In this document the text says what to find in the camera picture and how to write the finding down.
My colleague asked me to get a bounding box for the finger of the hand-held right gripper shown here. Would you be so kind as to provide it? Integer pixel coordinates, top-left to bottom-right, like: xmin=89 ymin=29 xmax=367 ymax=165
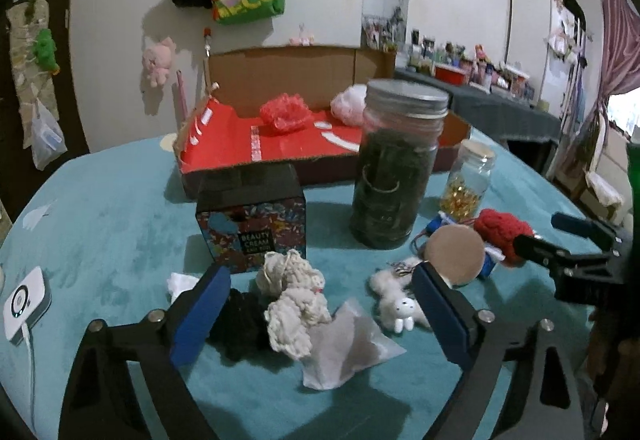
xmin=551 ymin=212 xmax=632 ymax=248
xmin=515 ymin=235 xmax=618 ymax=276

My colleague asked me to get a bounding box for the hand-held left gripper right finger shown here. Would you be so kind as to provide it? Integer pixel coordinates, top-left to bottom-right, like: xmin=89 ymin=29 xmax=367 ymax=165
xmin=411 ymin=261 xmax=586 ymax=440

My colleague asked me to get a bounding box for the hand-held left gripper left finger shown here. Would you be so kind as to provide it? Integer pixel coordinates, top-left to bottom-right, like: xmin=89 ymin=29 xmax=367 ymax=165
xmin=59 ymin=264 xmax=232 ymax=440

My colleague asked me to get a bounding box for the white fluffy cloth piece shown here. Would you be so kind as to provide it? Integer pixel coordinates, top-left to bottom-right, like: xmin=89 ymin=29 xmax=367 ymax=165
xmin=166 ymin=272 xmax=201 ymax=305

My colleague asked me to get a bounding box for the black knit scrunchie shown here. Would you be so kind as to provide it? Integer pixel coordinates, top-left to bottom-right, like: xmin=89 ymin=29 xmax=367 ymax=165
xmin=207 ymin=290 xmax=273 ymax=361

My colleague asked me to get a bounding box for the white plush bunny keychain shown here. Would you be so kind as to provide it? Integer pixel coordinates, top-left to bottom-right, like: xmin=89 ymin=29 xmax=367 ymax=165
xmin=369 ymin=256 xmax=431 ymax=335

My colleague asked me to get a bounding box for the red knit scrunchie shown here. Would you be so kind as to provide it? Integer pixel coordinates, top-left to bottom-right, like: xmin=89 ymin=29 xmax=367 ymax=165
xmin=472 ymin=208 xmax=535 ymax=267

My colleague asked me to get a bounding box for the cream knitted plush toy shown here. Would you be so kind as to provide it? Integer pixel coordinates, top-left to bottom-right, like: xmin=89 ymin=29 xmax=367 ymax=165
xmin=264 ymin=287 xmax=332 ymax=361

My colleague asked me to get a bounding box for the cardboard box with red lining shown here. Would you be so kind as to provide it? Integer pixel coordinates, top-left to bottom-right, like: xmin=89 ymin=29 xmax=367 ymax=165
xmin=172 ymin=45 xmax=471 ymax=198

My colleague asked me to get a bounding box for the round tan disc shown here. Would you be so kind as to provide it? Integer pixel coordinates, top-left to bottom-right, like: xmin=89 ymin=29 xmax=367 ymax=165
xmin=424 ymin=225 xmax=487 ymax=288

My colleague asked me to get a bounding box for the crumpled white plastic bag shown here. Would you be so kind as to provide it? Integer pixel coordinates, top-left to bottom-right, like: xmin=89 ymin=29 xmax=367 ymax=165
xmin=301 ymin=298 xmax=407 ymax=392

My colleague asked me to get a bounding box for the small glass bottle with cork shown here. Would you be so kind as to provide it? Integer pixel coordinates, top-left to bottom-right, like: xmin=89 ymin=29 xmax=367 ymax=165
xmin=439 ymin=138 xmax=496 ymax=223

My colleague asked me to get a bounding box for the dark patterned cardboard box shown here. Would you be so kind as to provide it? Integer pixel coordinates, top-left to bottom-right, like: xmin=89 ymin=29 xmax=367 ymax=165
xmin=195 ymin=163 xmax=307 ymax=275

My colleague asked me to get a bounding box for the teal blanket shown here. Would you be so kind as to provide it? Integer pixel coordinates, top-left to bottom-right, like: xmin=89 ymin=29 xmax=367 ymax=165
xmin=0 ymin=127 xmax=621 ymax=440

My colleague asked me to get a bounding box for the dark covered desk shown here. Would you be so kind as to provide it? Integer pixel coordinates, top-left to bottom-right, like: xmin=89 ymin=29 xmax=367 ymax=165
xmin=395 ymin=67 xmax=563 ymax=156

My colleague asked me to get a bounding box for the large jar with metal lid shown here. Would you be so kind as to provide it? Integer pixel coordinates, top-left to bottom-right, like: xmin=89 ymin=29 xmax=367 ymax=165
xmin=350 ymin=79 xmax=449 ymax=250

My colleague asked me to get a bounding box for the white square device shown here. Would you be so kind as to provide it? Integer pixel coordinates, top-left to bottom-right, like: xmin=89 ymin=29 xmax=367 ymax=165
xmin=2 ymin=266 xmax=52 ymax=346

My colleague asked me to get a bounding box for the row of small desk trinkets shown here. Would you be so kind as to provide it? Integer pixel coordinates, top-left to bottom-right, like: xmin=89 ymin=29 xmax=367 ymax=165
xmin=407 ymin=27 xmax=538 ymax=101

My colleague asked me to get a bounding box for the pink curtain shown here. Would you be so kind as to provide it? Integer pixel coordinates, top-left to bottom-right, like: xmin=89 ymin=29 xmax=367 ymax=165
xmin=560 ymin=0 xmax=640 ymax=186

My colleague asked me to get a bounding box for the red storage bin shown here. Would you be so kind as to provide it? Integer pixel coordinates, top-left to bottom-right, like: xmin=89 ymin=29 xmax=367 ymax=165
xmin=434 ymin=62 xmax=472 ymax=86

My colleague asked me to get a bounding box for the white wardrobe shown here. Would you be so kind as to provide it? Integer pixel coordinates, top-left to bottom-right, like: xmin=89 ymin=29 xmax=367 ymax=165
xmin=504 ymin=0 xmax=586 ymax=111

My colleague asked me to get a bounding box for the red foam net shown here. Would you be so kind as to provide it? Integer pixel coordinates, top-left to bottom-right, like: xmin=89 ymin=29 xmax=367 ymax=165
xmin=259 ymin=92 xmax=313 ymax=137

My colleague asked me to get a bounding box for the pink stick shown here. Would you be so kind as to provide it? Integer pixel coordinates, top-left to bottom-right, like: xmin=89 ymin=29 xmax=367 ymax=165
xmin=175 ymin=70 xmax=189 ymax=121

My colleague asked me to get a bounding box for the white mesh bath pouf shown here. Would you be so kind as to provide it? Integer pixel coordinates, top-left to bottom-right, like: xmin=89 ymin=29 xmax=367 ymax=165
xmin=331 ymin=84 xmax=371 ymax=126

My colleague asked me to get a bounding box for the clear plastic bag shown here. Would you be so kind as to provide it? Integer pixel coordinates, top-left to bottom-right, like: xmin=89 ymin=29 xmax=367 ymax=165
xmin=31 ymin=97 xmax=68 ymax=171

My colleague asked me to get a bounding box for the pink plush toy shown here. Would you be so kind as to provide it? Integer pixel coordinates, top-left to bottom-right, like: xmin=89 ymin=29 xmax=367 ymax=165
xmin=142 ymin=36 xmax=175 ymax=88

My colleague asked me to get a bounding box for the small pink figurine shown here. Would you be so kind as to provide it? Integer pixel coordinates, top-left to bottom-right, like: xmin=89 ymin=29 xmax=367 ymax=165
xmin=290 ymin=22 xmax=316 ymax=46

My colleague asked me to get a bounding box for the hanging patterned cloth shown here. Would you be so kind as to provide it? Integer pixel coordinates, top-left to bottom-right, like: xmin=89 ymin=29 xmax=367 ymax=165
xmin=6 ymin=0 xmax=56 ymax=121

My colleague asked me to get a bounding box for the green plush toy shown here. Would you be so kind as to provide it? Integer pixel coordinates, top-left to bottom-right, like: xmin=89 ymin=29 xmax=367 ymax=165
xmin=32 ymin=27 xmax=61 ymax=73

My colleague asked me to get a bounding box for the white cable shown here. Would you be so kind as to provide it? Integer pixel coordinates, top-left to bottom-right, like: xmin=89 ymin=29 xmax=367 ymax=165
xmin=21 ymin=325 xmax=40 ymax=421

